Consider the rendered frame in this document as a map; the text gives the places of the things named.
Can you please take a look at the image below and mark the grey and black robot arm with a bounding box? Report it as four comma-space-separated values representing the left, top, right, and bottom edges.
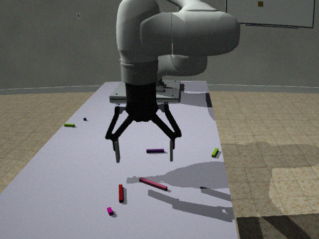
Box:
116, 0, 240, 93

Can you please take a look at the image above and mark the small magenta block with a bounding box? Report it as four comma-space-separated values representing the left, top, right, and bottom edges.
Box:
107, 207, 113, 215

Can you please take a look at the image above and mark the pink rod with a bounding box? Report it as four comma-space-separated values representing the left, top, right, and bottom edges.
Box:
139, 177, 167, 191

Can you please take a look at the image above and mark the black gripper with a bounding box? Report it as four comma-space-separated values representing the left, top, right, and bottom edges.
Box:
105, 82, 182, 163

